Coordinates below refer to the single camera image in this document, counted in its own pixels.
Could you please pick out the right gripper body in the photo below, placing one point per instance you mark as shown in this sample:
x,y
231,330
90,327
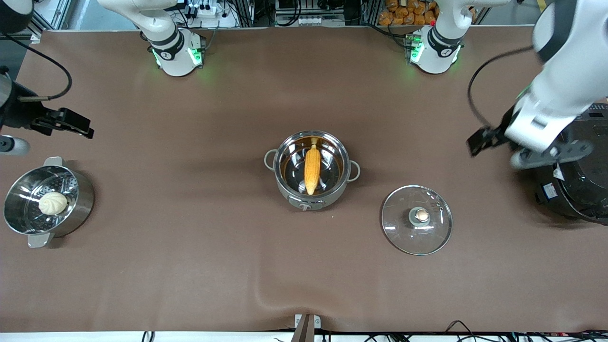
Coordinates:
x,y
20,115

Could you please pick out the glass pot lid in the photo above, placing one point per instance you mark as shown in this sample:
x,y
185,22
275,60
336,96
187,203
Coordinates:
x,y
403,232

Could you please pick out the yellow corn cob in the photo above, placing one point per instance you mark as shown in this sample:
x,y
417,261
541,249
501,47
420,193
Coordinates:
x,y
312,168

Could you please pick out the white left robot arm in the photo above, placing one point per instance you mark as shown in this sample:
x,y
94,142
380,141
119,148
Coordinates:
x,y
570,57

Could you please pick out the stainless steel steamer pot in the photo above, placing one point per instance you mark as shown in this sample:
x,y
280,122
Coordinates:
x,y
80,199

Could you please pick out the silver electric cooking pot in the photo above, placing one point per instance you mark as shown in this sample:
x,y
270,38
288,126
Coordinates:
x,y
306,204

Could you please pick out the white steamed bun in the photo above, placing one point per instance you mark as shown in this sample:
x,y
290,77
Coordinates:
x,y
52,203

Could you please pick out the black rice cooker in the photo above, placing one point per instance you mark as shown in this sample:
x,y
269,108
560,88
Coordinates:
x,y
579,190

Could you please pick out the orange snack packs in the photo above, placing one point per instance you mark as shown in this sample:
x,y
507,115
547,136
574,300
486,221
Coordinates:
x,y
408,13

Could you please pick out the white power strip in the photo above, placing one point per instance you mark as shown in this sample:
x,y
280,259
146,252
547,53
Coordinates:
x,y
209,12

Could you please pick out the brown table mat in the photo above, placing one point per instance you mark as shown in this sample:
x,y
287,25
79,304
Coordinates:
x,y
304,266

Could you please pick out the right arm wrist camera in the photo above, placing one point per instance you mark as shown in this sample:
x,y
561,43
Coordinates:
x,y
14,146

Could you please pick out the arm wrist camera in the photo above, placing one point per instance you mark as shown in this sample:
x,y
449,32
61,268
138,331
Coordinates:
x,y
555,154
14,146

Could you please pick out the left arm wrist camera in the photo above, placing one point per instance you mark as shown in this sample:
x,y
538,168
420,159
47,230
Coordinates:
x,y
555,154

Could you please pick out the aluminium frame post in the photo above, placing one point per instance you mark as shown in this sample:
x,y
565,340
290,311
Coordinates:
x,y
52,14

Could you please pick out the metal bracket at mat edge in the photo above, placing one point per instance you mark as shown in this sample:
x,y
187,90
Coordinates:
x,y
307,323

